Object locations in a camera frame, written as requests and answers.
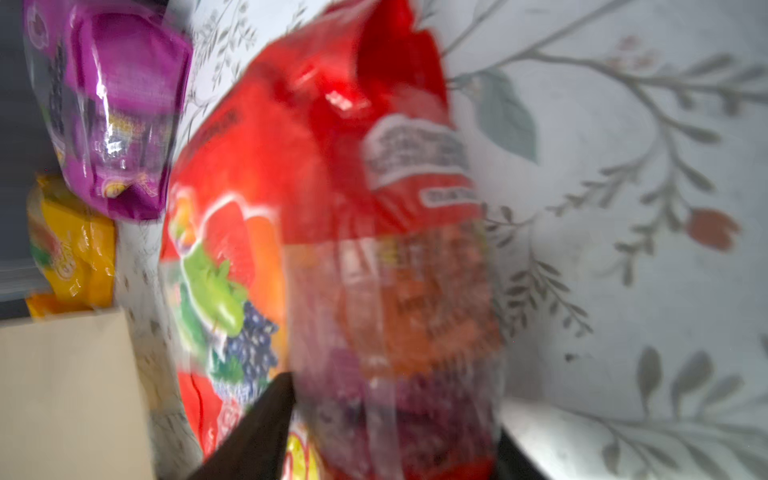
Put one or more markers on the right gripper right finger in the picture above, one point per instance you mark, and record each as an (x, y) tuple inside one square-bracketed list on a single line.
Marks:
[(512, 463)]

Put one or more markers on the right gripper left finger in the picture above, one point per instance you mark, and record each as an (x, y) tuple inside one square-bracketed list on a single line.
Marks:
[(255, 449)]

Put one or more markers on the yellow gummy bag front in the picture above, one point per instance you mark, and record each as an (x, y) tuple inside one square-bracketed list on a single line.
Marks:
[(73, 246)]

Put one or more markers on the magenta snack bag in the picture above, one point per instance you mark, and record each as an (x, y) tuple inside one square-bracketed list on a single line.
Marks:
[(110, 79)]

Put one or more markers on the red gummy snack bag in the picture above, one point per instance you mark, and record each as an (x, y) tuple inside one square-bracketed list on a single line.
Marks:
[(323, 221)]

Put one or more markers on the brown kraft pouch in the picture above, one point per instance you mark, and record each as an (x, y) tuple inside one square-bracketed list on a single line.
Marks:
[(72, 404)]

